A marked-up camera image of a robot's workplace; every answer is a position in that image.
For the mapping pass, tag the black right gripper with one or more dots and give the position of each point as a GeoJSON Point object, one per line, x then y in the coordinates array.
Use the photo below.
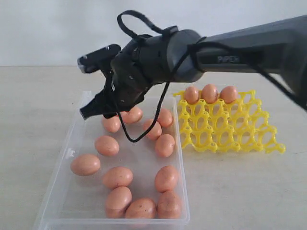
{"type": "Point", "coordinates": [137, 67]}

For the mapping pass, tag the brown egg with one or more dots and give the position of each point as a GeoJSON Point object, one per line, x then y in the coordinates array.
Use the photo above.
{"type": "Point", "coordinates": [155, 132]}
{"type": "Point", "coordinates": [85, 165]}
{"type": "Point", "coordinates": [106, 145]}
{"type": "Point", "coordinates": [191, 95]}
{"type": "Point", "coordinates": [209, 93]}
{"type": "Point", "coordinates": [112, 124]}
{"type": "Point", "coordinates": [143, 208]}
{"type": "Point", "coordinates": [165, 145]}
{"type": "Point", "coordinates": [169, 205]}
{"type": "Point", "coordinates": [117, 176]}
{"type": "Point", "coordinates": [132, 116]}
{"type": "Point", "coordinates": [166, 179]}
{"type": "Point", "coordinates": [229, 94]}
{"type": "Point", "coordinates": [165, 118]}
{"type": "Point", "coordinates": [117, 202]}

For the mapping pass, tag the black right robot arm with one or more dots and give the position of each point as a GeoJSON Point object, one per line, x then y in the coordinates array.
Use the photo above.
{"type": "Point", "coordinates": [277, 51]}

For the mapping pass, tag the clear plastic box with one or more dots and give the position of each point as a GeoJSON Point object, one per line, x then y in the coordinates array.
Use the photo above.
{"type": "Point", "coordinates": [75, 202]}

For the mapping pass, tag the yellow plastic egg tray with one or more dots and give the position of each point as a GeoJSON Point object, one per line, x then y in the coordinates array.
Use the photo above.
{"type": "Point", "coordinates": [219, 127]}

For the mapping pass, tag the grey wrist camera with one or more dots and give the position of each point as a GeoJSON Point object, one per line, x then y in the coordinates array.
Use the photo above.
{"type": "Point", "coordinates": [93, 61]}

